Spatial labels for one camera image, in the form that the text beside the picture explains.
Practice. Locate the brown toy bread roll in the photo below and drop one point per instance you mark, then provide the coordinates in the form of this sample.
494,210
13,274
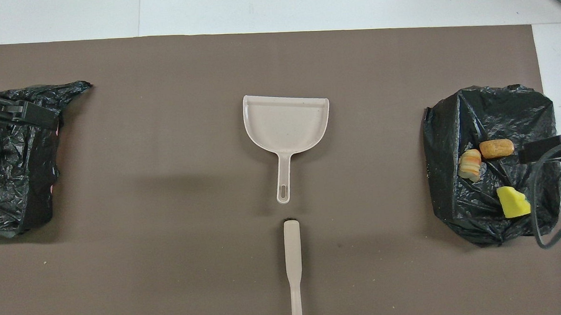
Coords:
497,149

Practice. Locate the plain yellow sponge piece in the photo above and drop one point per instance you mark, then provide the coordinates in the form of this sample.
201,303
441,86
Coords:
513,203

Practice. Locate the pale dumpling piece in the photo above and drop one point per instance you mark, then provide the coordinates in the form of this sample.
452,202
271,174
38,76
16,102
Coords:
470,165

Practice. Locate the beige plastic dustpan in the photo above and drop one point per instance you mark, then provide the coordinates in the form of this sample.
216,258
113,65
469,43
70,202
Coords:
286,121

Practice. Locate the beige hand brush black bristles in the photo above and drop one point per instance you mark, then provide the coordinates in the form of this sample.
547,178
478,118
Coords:
292,251

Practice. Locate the black bag lined open bin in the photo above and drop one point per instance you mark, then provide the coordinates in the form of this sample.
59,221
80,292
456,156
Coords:
16,188

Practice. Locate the black bag covered bin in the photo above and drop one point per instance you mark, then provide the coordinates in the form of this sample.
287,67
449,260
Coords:
468,121

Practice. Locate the brown paper table mat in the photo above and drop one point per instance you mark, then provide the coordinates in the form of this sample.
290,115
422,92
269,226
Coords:
170,228

